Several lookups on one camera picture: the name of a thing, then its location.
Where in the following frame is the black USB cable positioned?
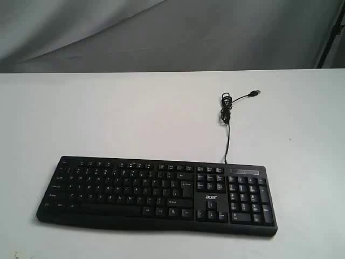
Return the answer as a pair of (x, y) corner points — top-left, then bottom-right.
(219, 89), (263, 165)

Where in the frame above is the black stand pole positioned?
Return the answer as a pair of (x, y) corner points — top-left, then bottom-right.
(316, 1), (344, 69)

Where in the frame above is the black acer keyboard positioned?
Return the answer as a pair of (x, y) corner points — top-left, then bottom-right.
(36, 156), (278, 236)

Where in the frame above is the grey backdrop cloth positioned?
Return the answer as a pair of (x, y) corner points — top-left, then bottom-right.
(1, 1), (342, 73)

